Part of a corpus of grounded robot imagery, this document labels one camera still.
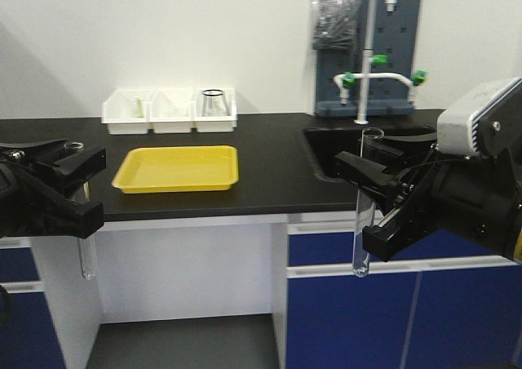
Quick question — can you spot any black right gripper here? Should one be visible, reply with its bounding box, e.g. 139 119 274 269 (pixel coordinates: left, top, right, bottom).
334 136 518 261

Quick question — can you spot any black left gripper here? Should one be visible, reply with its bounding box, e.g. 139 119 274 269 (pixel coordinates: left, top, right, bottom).
1 139 106 238

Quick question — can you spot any tall clear test tube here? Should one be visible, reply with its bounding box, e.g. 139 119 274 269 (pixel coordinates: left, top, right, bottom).
352 127 384 278

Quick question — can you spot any short clear test tube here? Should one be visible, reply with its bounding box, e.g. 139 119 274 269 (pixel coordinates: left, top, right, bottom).
64 140 97 281

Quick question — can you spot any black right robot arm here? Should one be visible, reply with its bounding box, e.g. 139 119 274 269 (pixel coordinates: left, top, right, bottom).
334 136 521 262

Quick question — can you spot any yellow plastic tray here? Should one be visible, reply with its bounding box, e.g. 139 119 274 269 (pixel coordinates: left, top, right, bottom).
112 145 239 193

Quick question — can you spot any black lab sink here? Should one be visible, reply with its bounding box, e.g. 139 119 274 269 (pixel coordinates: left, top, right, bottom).
302 123 436 182

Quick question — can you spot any white bin left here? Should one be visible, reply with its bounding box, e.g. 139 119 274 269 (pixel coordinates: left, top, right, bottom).
102 89 153 136

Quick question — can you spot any white bin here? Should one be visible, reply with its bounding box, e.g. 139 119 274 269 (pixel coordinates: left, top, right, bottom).
148 89 194 134
102 89 153 136
193 88 237 133

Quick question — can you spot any glass beaker with yellow stick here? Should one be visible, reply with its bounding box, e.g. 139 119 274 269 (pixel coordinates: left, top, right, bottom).
133 96 144 118

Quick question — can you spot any white lab faucet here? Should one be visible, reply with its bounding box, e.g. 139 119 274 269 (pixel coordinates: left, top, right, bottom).
334 0 426 125

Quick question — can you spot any white bin middle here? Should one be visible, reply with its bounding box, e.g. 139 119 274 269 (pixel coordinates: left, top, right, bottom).
148 89 194 134

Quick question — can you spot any blue cabinet door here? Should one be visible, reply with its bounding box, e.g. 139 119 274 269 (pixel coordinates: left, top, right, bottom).
279 223 521 368

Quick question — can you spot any white bin right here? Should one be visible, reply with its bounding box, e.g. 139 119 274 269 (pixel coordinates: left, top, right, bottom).
193 88 237 133

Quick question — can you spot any grey pegboard drying rack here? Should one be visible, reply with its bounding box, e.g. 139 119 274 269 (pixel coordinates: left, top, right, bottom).
312 0 427 120

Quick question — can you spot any clear plastic bag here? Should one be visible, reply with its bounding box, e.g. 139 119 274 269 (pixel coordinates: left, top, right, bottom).
312 0 363 51

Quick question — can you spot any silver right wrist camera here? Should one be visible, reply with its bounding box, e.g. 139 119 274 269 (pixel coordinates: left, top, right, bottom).
437 77 521 158

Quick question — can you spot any black wire tripod stand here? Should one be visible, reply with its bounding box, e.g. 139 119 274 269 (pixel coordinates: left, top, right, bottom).
201 89 230 117

